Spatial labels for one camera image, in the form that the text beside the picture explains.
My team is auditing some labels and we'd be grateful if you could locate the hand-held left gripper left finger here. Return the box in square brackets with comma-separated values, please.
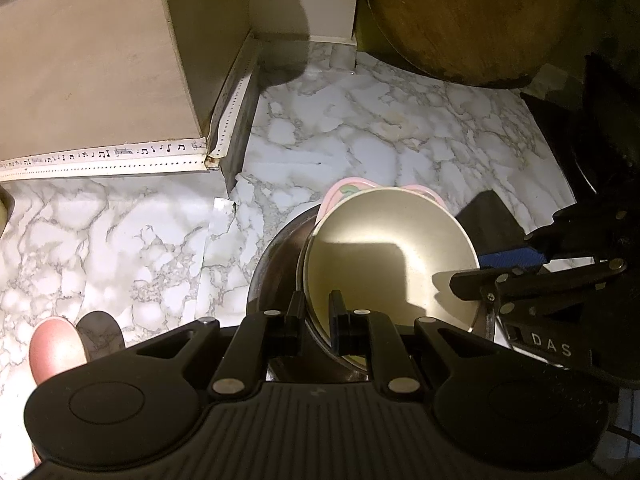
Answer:
[135, 290, 307, 401]

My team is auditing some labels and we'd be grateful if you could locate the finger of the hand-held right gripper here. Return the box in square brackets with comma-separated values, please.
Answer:
[480, 205, 640, 268]
[449, 259, 628, 306]

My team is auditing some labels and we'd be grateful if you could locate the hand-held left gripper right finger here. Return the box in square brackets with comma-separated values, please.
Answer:
[327, 290, 493, 401]

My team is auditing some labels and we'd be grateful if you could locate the stainless steel pot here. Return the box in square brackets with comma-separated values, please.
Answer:
[247, 205, 498, 376]

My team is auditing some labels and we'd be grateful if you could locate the white floral bowl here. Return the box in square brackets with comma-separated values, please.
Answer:
[303, 186, 481, 356]

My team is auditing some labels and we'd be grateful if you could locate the pink bear-shaped plate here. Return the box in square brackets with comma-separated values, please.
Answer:
[29, 317, 88, 466]

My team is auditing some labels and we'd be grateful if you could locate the black appliance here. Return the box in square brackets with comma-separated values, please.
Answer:
[520, 50, 640, 211]

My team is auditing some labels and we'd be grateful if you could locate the pink floral plate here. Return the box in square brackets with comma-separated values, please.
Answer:
[315, 178, 448, 226]

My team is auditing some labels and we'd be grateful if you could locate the music-note trim strip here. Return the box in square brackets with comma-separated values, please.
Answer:
[207, 35, 262, 172]
[0, 137, 208, 182]

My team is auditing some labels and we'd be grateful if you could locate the round wooden cutting board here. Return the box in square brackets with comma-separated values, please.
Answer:
[364, 0, 583, 90]

